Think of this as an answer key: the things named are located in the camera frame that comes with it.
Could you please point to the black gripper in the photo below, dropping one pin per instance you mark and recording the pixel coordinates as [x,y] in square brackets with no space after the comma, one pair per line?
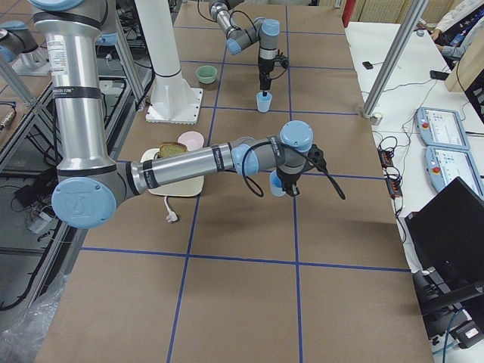
[265,67]
[288,178]

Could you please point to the light blue cup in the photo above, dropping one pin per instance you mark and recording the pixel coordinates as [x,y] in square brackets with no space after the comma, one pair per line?
[263,101]
[276,185]

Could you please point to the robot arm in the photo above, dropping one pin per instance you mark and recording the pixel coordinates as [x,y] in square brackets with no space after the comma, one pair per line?
[92,183]
[262,31]

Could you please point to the green bowl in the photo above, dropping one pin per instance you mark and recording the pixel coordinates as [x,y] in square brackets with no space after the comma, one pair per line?
[206,74]

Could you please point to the black phone on table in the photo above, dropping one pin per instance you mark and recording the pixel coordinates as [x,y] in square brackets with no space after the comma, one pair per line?
[367,65]

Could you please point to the pink bowl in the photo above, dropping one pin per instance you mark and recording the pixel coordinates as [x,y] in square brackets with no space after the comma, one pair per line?
[192,140]

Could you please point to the white toaster plug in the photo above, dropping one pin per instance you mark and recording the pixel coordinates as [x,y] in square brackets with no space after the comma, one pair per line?
[171,216]

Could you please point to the bread slice in toaster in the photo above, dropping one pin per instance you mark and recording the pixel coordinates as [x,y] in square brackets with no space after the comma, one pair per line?
[171,148]

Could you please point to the lower teach pendant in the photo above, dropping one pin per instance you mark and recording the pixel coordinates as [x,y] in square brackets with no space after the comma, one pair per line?
[445,164]

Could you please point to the teach pendant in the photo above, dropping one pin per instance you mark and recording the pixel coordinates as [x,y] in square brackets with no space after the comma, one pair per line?
[441,128]
[445,164]

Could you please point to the upper teach pendant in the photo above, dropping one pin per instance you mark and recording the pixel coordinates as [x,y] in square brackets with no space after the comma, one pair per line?
[441,128]

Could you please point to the black laptop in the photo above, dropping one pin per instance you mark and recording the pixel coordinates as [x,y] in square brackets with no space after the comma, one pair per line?
[447,233]

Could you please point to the black small device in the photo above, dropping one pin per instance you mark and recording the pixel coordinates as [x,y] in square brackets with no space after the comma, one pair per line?
[438,75]

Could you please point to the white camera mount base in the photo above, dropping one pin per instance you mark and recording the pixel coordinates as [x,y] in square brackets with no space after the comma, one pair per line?
[172,100]

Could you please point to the white mount column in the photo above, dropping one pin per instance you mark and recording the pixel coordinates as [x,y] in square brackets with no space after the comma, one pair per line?
[156,23]

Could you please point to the aluminium frame post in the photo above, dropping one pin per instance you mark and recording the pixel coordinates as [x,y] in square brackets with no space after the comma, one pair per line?
[399,42]

